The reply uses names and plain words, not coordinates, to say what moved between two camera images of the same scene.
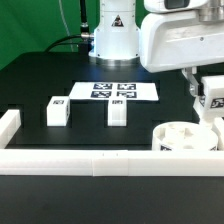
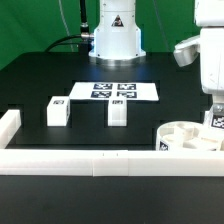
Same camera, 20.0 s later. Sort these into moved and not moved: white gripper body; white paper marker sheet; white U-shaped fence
Moved: white gripper body
Not moved: white paper marker sheet; white U-shaped fence
